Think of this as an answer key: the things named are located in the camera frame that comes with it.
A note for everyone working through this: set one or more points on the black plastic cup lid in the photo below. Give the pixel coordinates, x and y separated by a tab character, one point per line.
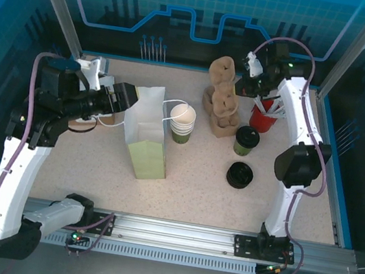
248	136

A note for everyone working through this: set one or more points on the blue table edge strip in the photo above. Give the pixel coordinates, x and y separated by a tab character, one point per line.
336	175

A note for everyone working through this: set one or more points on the stack of black cup lids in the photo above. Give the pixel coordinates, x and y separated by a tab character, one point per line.
239	175

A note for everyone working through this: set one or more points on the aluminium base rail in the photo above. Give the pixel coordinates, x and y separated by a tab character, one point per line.
174	233

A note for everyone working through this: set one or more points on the white wrapped straw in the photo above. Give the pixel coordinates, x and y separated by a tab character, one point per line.
281	108
258	105
278	115

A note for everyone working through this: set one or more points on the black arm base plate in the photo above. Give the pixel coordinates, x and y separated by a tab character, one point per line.
248	247
103	223

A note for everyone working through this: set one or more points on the small circuit board with LED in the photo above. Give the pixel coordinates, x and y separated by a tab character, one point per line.
273	268
78	237

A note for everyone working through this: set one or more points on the aluminium frame post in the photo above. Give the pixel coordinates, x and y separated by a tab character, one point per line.
60	6
352	49

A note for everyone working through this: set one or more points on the stack of green paper cups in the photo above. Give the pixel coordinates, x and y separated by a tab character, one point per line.
182	123

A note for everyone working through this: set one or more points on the brown pulp cup carrier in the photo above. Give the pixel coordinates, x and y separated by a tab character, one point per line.
221	70

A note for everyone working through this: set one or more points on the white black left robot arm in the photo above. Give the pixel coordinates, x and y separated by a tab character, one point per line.
8	186

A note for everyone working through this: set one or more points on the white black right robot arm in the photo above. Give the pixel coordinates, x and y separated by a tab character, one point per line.
298	110

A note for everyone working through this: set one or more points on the white green paper bag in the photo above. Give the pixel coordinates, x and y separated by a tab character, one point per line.
148	131

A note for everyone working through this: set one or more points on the red plastic cup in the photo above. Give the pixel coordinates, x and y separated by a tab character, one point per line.
261	121

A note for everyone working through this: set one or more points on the stack of brown pulp carriers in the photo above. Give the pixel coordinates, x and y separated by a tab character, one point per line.
222	115

